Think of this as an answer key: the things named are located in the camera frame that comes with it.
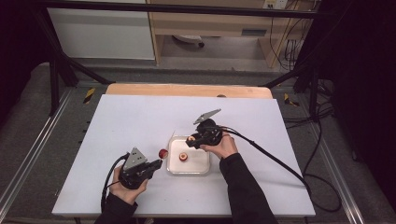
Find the office chair base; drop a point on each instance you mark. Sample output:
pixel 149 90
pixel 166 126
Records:
pixel 190 39

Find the white cabinet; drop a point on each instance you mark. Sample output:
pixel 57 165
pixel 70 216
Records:
pixel 99 34

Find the light wooden desk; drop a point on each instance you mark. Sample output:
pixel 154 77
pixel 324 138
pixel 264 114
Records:
pixel 218 28

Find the thin wooden skewer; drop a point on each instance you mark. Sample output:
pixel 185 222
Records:
pixel 172 135

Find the person's right hand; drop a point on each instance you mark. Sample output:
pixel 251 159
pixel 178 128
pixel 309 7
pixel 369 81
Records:
pixel 224 147

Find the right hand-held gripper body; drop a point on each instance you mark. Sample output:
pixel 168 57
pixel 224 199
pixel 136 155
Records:
pixel 208 130

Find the black metal frame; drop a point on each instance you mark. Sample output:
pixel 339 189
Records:
pixel 59 71

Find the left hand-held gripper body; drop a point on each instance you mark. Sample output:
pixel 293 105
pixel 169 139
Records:
pixel 134 168

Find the white power strip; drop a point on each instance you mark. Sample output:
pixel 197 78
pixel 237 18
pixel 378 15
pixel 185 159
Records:
pixel 275 3

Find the aluminium floor rail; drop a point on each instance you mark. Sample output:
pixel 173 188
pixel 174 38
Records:
pixel 34 146
pixel 337 174

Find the wooden table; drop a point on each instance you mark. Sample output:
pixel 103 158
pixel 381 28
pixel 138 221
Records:
pixel 186 90

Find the yellow black floor tape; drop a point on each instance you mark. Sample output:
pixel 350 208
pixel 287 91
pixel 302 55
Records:
pixel 290 100
pixel 89 95

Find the person's left hand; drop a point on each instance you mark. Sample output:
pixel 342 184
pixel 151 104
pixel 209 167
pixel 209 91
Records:
pixel 127 193

